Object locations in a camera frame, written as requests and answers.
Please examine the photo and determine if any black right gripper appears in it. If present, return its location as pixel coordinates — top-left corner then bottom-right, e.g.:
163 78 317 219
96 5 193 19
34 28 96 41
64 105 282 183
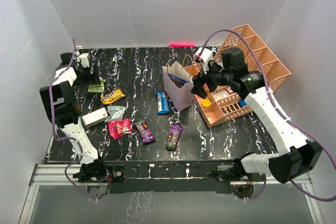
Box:
191 58 233 99

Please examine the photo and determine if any green snack packet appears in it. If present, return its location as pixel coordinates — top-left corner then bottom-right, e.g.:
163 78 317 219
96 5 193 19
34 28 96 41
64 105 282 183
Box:
88 79 105 93

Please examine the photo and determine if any blue burts chips bag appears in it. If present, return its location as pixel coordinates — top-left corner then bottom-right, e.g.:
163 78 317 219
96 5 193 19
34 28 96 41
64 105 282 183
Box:
168 73 189 88

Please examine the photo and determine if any lilac paper bag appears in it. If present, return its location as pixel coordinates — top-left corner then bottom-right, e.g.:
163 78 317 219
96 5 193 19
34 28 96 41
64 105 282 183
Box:
162 55 194 111

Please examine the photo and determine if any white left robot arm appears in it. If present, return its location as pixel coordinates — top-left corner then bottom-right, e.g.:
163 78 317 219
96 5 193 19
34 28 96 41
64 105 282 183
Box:
39 51 109 182

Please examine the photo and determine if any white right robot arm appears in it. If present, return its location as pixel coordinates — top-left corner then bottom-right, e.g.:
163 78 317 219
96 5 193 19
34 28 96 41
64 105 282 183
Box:
191 48 322 184

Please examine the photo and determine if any yellow m&m's bag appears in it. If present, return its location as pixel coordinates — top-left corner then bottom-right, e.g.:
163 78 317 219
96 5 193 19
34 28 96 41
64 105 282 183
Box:
101 89 125 105

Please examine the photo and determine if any purple m&m's bag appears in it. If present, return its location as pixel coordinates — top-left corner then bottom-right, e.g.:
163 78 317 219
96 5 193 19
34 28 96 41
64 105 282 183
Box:
134 120 155 145
165 123 184 151

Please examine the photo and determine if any white instruction leaflet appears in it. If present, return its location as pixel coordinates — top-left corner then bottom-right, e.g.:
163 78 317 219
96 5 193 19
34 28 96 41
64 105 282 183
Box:
213 90 230 101

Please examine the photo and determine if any peach plastic desk organizer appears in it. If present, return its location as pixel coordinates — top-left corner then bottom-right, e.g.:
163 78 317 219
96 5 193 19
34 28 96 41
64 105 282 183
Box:
186 24 291 127

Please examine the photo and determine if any blue oreo snack pack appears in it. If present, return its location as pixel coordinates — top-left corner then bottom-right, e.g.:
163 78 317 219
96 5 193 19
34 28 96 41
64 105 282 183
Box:
155 92 170 115

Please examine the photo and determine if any white cardboard box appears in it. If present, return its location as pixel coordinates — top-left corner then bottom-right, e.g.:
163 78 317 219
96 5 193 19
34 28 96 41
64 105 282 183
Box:
81 108 108 127

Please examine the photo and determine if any blue grey stamp block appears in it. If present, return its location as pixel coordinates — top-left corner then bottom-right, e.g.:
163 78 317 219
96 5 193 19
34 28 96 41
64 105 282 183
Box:
239 99 247 108

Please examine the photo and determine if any pink tape marker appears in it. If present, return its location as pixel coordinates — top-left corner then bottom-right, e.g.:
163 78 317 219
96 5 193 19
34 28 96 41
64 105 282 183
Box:
169 42 195 48

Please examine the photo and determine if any grey snack packet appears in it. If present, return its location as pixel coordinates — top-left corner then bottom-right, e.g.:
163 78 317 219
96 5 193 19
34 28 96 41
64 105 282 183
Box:
105 105 125 123

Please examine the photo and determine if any red himalaya snack packet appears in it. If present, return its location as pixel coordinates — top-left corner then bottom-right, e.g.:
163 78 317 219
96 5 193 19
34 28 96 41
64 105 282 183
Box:
108 118 132 140

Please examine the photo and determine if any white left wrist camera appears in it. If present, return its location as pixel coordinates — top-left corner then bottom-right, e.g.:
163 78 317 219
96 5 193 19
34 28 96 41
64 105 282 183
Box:
76 53 90 68

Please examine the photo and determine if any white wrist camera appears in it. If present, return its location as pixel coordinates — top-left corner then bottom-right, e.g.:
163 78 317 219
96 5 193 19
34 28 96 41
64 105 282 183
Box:
76 53 90 68
195 47 213 74

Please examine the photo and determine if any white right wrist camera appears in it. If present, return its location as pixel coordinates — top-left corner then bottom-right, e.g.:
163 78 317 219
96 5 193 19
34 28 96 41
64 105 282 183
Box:
195 47 213 74

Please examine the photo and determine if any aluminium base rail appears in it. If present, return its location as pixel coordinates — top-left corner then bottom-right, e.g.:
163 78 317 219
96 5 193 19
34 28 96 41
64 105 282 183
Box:
19 164 324 223

